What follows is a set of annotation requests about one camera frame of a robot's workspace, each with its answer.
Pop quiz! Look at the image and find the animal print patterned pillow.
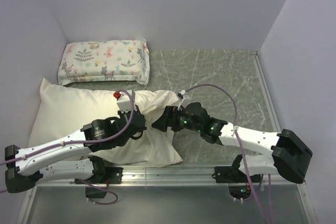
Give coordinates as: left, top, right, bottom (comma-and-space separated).
58, 39, 150, 86

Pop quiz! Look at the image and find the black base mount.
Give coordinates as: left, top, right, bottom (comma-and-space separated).
212, 154, 252, 202
74, 167, 123, 200

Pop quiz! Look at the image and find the aluminium right side rail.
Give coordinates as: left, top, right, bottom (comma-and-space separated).
251, 51, 281, 132

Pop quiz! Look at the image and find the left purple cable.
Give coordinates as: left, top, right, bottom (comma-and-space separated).
0, 89, 136, 167

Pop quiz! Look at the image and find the cream pillowcase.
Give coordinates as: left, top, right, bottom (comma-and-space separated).
28, 79, 183, 167

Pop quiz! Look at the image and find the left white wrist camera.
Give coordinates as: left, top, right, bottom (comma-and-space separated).
113, 90, 136, 112

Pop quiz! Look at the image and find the aluminium front rail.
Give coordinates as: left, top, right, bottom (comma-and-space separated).
28, 165, 218, 187

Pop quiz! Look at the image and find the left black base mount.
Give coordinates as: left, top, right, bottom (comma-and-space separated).
74, 167, 123, 200

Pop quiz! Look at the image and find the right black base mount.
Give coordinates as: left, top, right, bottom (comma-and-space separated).
212, 154, 252, 202

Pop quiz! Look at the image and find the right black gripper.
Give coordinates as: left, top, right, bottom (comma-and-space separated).
152, 105, 203, 133

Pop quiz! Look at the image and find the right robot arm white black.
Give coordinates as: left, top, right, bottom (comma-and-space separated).
152, 102, 313, 184

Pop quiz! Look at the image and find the purple cable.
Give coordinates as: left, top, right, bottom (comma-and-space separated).
0, 89, 136, 167
185, 84, 266, 224

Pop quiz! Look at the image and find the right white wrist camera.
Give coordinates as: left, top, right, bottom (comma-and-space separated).
177, 90, 191, 111

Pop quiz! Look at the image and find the aluminium rail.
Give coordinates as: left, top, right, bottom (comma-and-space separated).
251, 51, 281, 132
28, 165, 218, 187

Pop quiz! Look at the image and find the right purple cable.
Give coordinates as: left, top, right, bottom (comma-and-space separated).
185, 84, 266, 224

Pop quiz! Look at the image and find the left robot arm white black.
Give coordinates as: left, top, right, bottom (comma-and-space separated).
3, 110, 146, 193

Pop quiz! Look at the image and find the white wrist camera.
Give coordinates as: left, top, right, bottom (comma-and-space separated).
177, 90, 191, 111
113, 90, 136, 112

